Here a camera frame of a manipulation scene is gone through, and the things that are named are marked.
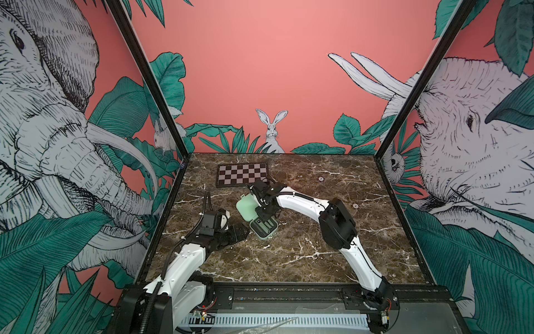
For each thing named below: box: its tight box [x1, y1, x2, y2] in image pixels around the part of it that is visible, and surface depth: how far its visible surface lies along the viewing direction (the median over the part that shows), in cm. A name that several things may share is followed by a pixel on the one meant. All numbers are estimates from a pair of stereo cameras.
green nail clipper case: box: [235, 193, 279, 241], surface depth 94 cm
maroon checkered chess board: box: [215, 162, 270, 188], surface depth 110 cm
